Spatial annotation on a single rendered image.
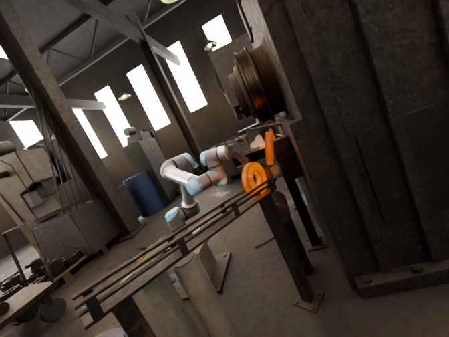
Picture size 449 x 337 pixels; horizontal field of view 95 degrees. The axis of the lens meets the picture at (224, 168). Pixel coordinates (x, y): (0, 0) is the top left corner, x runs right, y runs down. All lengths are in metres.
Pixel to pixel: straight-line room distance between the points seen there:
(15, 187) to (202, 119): 8.33
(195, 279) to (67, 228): 3.07
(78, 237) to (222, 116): 9.28
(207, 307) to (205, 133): 11.06
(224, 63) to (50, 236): 3.97
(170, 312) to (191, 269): 0.23
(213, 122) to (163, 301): 10.95
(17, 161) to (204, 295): 5.57
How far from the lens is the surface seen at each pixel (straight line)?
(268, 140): 0.92
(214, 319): 1.15
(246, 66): 1.22
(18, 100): 11.30
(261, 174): 0.97
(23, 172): 6.18
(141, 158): 4.74
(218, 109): 11.62
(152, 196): 4.63
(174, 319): 1.16
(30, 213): 6.45
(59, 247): 4.25
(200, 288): 1.05
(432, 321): 1.23
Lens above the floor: 0.96
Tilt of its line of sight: 10 degrees down
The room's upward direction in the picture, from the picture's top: 25 degrees counter-clockwise
